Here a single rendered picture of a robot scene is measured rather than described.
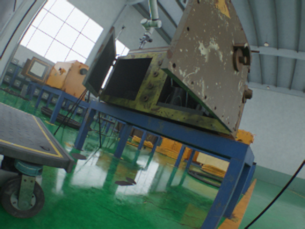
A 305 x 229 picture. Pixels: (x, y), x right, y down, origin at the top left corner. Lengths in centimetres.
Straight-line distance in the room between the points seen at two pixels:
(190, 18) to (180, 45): 11
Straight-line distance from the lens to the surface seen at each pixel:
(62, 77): 355
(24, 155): 52
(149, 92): 142
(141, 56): 176
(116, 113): 167
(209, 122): 107
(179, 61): 47
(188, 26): 52
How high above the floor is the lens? 49
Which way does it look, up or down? 7 degrees up
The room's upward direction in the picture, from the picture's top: 21 degrees clockwise
